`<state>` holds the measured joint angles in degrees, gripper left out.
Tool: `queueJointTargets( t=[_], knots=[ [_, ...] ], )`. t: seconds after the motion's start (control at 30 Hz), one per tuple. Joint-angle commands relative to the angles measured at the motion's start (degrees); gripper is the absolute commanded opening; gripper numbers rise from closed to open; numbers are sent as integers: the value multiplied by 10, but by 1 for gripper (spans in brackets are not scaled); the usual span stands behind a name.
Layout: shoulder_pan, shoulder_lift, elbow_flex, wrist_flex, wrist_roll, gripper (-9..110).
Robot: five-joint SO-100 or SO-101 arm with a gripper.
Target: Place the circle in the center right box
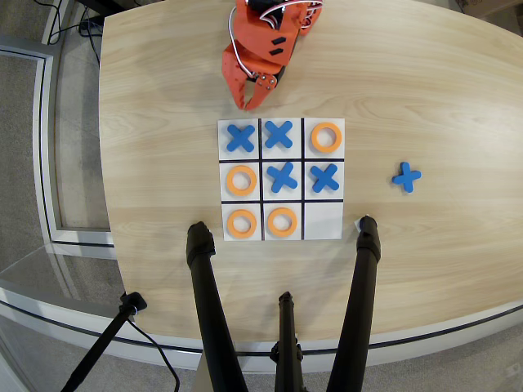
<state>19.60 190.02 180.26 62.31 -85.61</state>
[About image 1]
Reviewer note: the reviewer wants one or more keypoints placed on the white metal floor frame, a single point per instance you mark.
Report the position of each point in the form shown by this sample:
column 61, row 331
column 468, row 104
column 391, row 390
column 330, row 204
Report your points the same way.
column 43, row 143

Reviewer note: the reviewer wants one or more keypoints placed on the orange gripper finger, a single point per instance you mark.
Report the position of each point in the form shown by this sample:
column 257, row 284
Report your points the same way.
column 235, row 77
column 263, row 87

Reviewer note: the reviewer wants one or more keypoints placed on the black light stand pole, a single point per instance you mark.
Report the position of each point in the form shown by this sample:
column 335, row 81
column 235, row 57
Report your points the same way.
column 102, row 343

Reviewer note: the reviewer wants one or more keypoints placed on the white tic-tac-toe board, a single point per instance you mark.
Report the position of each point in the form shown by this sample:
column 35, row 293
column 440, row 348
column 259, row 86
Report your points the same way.
column 323, row 222

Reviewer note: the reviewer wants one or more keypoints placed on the thin black tripod leg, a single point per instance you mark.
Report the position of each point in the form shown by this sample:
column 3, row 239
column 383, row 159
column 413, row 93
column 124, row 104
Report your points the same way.
column 287, row 326

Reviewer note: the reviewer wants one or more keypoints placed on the blue foam cross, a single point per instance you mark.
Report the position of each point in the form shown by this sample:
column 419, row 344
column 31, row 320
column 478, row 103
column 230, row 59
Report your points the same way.
column 407, row 177
column 241, row 139
column 324, row 178
column 282, row 177
column 278, row 134

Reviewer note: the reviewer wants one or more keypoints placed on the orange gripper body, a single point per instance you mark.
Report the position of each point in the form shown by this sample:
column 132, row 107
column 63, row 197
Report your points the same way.
column 234, row 77

